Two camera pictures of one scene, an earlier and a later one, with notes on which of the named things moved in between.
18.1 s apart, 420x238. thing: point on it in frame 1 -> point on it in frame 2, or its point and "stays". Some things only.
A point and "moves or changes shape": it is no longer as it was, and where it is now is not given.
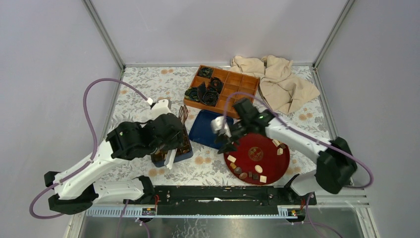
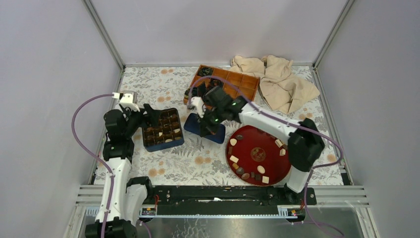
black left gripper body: (174, 143) -> (135, 120)
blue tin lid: (200, 130) moves or changes shape
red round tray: (258, 160) stays
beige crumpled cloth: (280, 87) stays
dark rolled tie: (195, 93) stays
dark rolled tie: (205, 72) stays
